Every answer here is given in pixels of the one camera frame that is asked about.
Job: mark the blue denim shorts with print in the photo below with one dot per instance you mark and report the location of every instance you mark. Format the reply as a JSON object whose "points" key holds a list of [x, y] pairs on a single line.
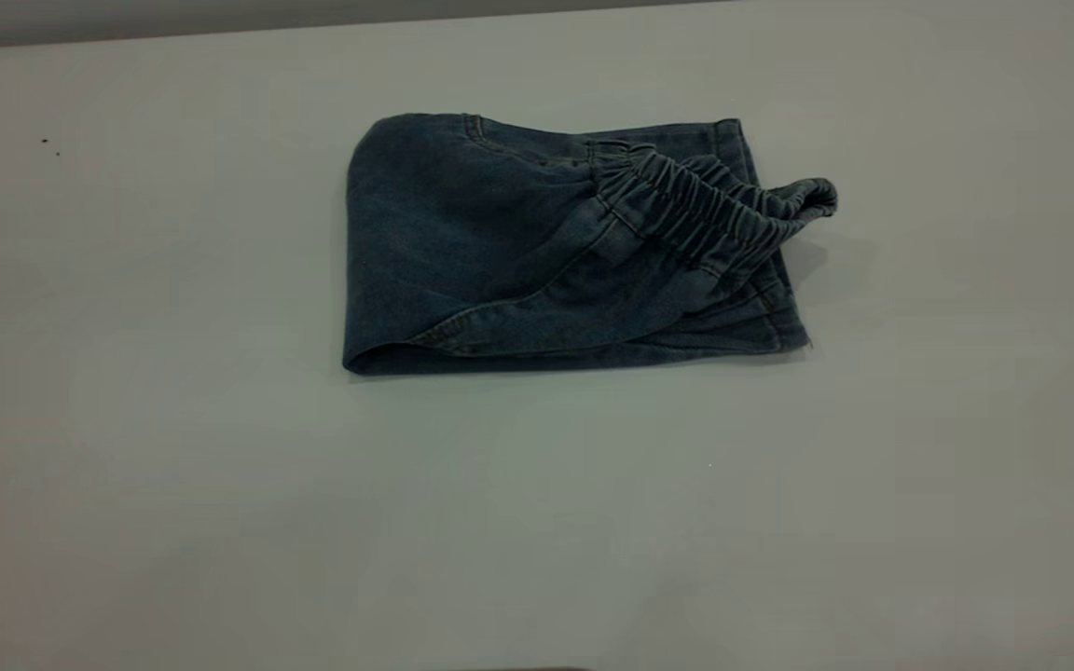
{"points": [[500, 252]]}

